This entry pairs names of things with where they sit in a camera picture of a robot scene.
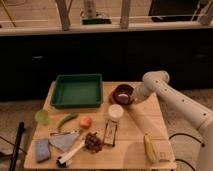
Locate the dark brown bowl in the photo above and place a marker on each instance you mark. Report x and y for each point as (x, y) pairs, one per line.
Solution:
(122, 94)

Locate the orange bowl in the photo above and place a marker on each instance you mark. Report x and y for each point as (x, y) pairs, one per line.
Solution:
(111, 99)

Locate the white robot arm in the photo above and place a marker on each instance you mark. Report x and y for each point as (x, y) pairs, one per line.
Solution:
(199, 116)

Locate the green plastic tray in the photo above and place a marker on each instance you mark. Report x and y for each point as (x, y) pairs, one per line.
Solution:
(77, 91)

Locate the white lidded cup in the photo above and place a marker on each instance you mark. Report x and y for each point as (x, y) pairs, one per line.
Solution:
(115, 112)

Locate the orange fruit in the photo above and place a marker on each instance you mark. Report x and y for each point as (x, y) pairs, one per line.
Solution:
(85, 122)

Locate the small wooden box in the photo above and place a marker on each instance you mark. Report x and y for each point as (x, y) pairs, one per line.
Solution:
(110, 134)

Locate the brown grape bunch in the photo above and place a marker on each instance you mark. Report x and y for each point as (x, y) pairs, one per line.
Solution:
(93, 143)

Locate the yellow banana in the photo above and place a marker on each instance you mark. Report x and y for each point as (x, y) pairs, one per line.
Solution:
(149, 149)

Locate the grey folded cloth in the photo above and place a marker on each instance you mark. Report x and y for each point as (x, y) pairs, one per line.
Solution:
(64, 142)

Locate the light green cup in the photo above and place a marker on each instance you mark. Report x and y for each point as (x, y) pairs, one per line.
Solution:
(42, 117)

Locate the blue sponge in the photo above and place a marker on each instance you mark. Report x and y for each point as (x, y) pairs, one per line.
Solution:
(42, 151)

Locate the wooden block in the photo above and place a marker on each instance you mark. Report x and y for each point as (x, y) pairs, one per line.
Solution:
(164, 151)

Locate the black pole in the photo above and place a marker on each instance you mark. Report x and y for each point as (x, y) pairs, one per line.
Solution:
(16, 148)

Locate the white handled brush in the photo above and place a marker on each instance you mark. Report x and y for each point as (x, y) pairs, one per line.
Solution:
(65, 160)

